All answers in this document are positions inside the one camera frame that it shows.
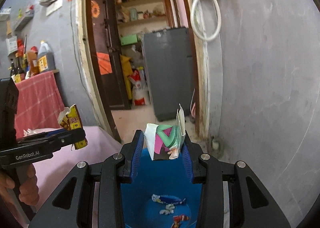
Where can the yellow brown packet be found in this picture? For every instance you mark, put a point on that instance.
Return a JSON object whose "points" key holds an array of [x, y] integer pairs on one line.
{"points": [[75, 120]]}

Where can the large oil jug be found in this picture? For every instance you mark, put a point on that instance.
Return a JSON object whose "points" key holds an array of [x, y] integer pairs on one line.
{"points": [[46, 59]]}

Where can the white sack red print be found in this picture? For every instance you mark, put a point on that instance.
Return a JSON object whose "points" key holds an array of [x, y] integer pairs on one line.
{"points": [[140, 93]]}

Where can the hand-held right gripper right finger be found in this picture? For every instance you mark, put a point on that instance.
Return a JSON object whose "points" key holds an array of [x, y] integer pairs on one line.
{"points": [[187, 165]]}

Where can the grey refrigerator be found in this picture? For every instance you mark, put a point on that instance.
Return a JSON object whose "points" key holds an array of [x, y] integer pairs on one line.
{"points": [[170, 72]]}

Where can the grey wall rack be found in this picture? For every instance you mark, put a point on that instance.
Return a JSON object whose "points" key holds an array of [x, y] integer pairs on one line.
{"points": [[23, 21]]}

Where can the red white wrapper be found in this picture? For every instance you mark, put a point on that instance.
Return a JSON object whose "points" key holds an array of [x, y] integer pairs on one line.
{"points": [[178, 221]]}

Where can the pale green box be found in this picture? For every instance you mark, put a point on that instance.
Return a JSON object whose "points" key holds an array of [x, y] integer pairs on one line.
{"points": [[128, 39]]}

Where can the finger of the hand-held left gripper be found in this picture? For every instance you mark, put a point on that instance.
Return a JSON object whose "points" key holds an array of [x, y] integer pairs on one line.
{"points": [[56, 131], [70, 138]]}

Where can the person's left hand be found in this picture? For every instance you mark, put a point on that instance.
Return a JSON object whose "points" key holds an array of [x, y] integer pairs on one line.
{"points": [[31, 185]]}

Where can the dark wooden door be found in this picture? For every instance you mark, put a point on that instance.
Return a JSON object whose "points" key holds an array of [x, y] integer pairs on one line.
{"points": [[115, 87]]}

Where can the yellow bag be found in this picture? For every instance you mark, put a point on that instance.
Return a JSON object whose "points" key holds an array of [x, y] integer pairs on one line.
{"points": [[126, 72]]}

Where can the orange liquid bottle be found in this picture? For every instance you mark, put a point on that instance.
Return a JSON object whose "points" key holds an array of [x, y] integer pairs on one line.
{"points": [[32, 65]]}

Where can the white utensil holder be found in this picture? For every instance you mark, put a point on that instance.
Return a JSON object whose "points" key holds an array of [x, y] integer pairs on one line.
{"points": [[11, 45]]}

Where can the blue plastic bucket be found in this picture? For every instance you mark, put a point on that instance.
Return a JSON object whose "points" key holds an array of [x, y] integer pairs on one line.
{"points": [[162, 183]]}

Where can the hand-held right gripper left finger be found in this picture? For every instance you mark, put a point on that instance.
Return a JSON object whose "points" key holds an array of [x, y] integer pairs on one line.
{"points": [[137, 163]]}

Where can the white plastic basket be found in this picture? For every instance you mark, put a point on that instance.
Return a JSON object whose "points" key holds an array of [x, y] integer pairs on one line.
{"points": [[5, 14]]}

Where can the dark glass bottle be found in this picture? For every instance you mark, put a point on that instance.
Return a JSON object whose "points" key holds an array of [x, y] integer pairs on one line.
{"points": [[20, 70], [13, 69]]}

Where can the wooden door frame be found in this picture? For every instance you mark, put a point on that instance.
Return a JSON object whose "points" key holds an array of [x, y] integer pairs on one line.
{"points": [[86, 55]]}

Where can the green white wrapper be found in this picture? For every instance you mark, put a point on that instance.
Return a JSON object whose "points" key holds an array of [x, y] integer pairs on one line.
{"points": [[167, 209]]}

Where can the pink checked cloth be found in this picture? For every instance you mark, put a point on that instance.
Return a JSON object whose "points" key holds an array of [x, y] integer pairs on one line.
{"points": [[37, 98]]}

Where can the silver wrapper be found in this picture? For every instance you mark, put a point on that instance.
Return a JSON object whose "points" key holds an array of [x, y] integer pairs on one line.
{"points": [[31, 132]]}

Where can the red plastic bag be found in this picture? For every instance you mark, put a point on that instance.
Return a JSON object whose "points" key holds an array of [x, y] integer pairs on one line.
{"points": [[20, 46]]}

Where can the pink floral blanket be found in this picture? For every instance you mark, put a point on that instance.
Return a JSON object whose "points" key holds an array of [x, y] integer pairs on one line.
{"points": [[95, 148]]}

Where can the wooden wall shelf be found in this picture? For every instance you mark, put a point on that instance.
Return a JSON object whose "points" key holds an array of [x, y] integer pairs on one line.
{"points": [[142, 21]]}

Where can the white pink green carton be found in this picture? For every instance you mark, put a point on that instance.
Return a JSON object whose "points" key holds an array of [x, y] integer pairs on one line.
{"points": [[165, 140]]}

